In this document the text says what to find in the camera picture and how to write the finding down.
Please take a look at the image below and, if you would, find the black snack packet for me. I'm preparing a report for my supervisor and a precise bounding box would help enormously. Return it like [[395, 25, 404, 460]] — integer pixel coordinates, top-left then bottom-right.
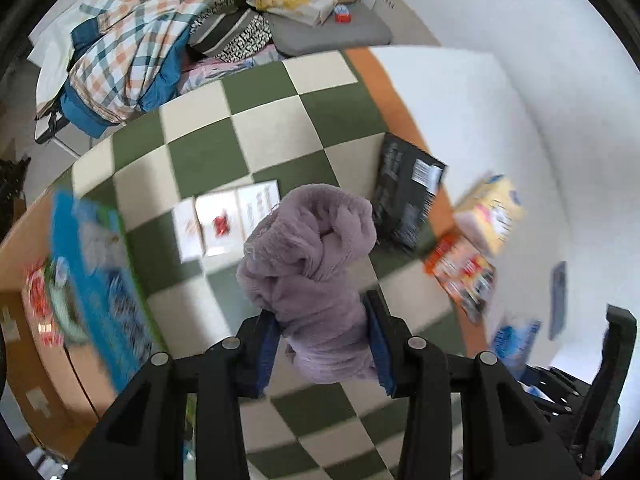
[[371, 133, 449, 251]]

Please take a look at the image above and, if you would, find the purple fluffy towel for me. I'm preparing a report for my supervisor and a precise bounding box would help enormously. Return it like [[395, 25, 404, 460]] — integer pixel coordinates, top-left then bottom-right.
[[235, 184, 382, 385]]

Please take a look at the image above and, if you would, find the grey cushion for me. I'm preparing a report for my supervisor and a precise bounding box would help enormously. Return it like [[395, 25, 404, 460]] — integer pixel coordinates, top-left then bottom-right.
[[268, 0, 394, 59]]

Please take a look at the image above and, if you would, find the white booklet with red print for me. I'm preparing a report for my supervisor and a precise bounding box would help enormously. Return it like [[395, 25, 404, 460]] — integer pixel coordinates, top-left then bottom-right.
[[172, 181, 281, 264]]

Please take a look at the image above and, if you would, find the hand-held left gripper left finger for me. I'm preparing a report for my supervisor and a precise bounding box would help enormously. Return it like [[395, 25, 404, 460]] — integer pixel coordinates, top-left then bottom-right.
[[64, 310, 282, 480]]

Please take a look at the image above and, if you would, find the green checkered blanket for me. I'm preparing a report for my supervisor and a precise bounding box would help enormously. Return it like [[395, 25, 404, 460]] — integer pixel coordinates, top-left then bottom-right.
[[71, 48, 496, 480]]

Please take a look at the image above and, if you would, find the blue grey flat object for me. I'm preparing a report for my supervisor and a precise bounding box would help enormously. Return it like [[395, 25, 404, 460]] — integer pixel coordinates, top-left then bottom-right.
[[548, 261, 569, 342]]

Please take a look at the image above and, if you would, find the blue white packet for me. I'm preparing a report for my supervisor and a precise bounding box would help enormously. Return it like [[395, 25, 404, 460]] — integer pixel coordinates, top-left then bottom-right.
[[490, 317, 543, 380]]

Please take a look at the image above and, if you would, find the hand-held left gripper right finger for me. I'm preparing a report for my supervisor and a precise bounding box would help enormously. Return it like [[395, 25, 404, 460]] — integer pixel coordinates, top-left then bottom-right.
[[362, 290, 584, 480]]

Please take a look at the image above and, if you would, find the yellow white package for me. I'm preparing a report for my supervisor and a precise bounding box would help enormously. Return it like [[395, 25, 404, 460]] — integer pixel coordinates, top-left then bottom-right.
[[254, 0, 339, 27]]

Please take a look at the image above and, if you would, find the cardboard box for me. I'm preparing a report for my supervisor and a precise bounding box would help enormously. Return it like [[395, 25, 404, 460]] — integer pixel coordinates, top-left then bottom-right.
[[0, 190, 131, 461]]

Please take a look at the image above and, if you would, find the red white packet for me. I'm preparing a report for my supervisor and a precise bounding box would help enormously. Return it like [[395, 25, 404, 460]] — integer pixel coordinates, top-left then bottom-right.
[[22, 258, 71, 349]]

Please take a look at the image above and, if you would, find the yellow white carton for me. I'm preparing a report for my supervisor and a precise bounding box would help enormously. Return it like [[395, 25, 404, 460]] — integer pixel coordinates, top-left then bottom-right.
[[453, 174, 528, 258]]

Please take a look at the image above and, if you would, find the striped dark pillow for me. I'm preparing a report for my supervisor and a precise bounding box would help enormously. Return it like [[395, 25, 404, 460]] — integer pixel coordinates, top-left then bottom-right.
[[188, 8, 274, 62]]

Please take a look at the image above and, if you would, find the orange snack packet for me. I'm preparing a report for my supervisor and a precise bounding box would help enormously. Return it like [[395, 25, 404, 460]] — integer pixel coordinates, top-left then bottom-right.
[[425, 234, 497, 325]]

